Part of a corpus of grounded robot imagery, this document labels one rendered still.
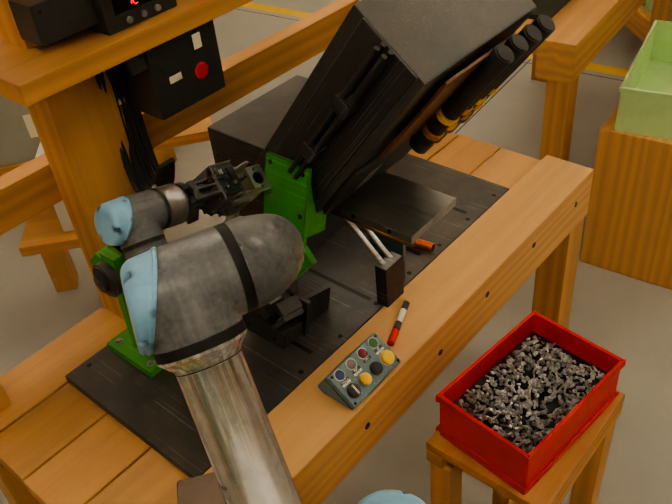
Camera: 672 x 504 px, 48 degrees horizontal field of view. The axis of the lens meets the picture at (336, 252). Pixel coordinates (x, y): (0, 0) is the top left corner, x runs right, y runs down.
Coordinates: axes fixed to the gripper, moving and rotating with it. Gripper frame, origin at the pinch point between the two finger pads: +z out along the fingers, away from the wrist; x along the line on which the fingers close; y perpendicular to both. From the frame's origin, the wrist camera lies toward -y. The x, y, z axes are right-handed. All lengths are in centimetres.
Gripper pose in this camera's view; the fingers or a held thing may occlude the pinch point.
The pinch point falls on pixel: (251, 182)
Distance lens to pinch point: 152.3
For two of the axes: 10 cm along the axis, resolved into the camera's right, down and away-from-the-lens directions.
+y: 6.1, -3.7, -7.0
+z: 6.4, -2.9, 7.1
